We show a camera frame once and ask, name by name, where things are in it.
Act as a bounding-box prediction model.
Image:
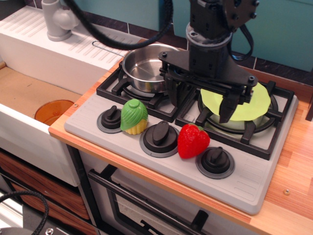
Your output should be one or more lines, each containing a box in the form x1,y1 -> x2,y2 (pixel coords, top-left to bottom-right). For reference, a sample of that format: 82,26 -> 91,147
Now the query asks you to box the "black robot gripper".
159,45 -> 258,123

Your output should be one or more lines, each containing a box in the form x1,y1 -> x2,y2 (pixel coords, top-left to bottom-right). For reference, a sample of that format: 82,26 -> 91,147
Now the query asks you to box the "red plastic strawberry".
178,123 -> 210,159

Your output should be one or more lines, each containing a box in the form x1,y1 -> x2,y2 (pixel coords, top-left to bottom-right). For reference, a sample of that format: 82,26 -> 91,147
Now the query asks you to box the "toy corncob with green husk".
120,99 -> 148,135

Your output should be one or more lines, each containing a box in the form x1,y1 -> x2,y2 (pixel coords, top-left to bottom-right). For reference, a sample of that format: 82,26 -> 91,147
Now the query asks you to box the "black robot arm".
158,0 -> 259,123

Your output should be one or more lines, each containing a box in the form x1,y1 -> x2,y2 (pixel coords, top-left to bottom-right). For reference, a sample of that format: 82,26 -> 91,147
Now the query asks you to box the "light green plate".
201,83 -> 271,121

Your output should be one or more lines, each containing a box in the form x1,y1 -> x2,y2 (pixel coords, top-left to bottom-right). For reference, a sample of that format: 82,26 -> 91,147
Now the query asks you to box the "black middle stove knob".
139,121 -> 179,158

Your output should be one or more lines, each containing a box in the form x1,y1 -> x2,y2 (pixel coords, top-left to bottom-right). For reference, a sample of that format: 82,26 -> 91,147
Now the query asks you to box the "black stove knob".
97,105 -> 121,134
196,147 -> 235,180
139,121 -> 179,158

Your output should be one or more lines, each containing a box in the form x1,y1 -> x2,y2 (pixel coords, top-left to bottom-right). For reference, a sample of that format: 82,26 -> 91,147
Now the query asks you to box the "black right stove knob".
196,147 -> 235,180

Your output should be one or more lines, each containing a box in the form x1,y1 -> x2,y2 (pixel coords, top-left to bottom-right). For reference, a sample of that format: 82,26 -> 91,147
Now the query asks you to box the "stainless steel pan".
92,41 -> 184,94

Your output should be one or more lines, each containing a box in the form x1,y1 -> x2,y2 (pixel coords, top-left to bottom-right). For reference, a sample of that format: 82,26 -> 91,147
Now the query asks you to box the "grey toy stove top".
64,93 -> 298,214

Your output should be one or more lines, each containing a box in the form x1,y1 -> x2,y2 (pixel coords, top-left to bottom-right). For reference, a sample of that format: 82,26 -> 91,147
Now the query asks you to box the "black left stove knob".
97,105 -> 121,134

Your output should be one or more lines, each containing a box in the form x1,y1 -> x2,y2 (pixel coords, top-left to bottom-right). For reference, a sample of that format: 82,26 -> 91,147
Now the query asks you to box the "black right burner grate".
175,81 -> 295,160

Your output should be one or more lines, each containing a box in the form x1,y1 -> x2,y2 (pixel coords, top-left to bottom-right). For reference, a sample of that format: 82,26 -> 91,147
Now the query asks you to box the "black burner grate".
96,56 -> 196,123
175,81 -> 295,160

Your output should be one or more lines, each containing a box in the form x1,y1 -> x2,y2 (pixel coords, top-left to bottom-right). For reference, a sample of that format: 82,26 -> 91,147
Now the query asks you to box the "black left burner grate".
96,56 -> 196,123

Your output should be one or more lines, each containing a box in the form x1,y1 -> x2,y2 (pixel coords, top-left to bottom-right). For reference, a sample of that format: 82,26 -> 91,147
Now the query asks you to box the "grey toy faucet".
42,0 -> 79,42

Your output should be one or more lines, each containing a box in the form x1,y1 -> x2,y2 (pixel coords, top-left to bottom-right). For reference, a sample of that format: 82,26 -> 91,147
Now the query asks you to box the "white toy sink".
0,1 -> 125,187

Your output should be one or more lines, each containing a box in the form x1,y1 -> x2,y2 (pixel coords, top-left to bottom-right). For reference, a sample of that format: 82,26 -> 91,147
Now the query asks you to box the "wooden drawer front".
0,151 -> 98,235

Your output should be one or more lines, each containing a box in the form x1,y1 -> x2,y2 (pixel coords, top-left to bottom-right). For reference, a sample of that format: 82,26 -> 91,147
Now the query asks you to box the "oven door with black handle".
88,164 -> 218,235

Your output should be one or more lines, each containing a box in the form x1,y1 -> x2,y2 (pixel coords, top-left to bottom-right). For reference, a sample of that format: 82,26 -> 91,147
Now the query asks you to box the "black braided cable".
64,0 -> 174,51

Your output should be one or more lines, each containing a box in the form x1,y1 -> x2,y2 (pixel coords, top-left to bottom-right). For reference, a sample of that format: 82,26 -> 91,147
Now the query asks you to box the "black cable lower left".
0,190 -> 49,235

